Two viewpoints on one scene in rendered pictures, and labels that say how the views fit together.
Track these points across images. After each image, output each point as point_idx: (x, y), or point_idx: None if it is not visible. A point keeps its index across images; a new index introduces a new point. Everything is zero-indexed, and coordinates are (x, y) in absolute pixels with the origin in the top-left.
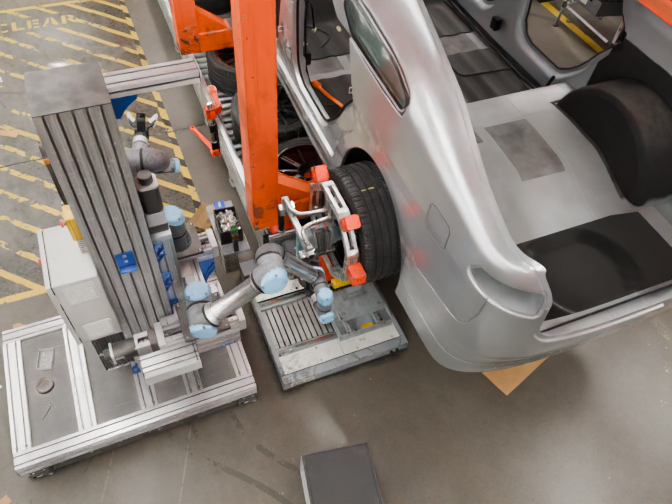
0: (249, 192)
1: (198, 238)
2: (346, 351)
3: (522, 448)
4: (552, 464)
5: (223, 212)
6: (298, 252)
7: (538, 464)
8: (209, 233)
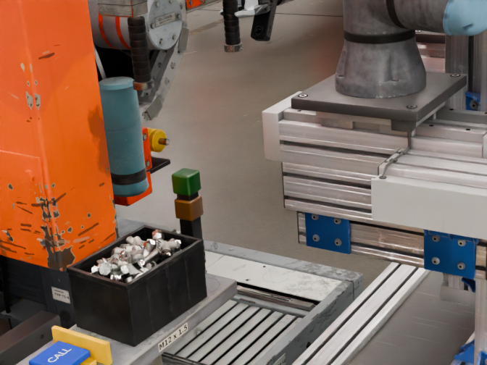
0: (80, 102)
1: (328, 77)
2: (215, 256)
3: (193, 152)
4: (191, 138)
5: (103, 298)
6: (142, 141)
7: (201, 143)
8: (280, 106)
